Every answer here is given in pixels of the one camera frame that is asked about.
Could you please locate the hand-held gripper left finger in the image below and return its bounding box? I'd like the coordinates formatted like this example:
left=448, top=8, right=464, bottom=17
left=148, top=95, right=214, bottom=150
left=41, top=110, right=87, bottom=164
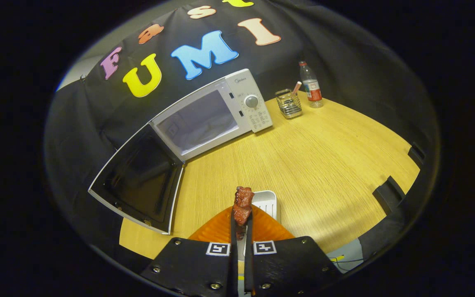
left=141, top=205, right=239, bottom=297

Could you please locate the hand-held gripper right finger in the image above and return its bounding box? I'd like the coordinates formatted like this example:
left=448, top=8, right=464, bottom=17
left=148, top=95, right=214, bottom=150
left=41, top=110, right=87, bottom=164
left=244, top=205, right=343, bottom=297

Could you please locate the brown roasted meat piece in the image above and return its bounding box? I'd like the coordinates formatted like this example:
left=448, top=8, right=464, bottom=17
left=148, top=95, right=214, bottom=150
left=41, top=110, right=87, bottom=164
left=233, top=186, right=255, bottom=241

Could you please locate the white toaster oven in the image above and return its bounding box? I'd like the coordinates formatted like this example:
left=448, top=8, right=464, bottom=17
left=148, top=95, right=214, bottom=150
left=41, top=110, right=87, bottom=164
left=88, top=68, right=273, bottom=235

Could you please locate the small white rectangular plate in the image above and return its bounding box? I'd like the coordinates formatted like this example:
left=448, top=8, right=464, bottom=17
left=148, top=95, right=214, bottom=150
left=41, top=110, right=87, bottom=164
left=251, top=190, right=278, bottom=222

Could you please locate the clear plastic water bottle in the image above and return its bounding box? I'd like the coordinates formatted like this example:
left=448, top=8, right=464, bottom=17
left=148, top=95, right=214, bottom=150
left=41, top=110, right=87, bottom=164
left=299, top=61, right=324, bottom=108

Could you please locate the black table edge bracket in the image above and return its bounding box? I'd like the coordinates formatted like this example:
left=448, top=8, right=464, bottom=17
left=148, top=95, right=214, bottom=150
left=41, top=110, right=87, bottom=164
left=407, top=142, right=426, bottom=167
left=373, top=176, right=405, bottom=215

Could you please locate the metal wire basket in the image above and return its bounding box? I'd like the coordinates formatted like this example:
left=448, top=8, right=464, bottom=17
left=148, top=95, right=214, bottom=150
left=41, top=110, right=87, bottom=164
left=275, top=88, right=303, bottom=119

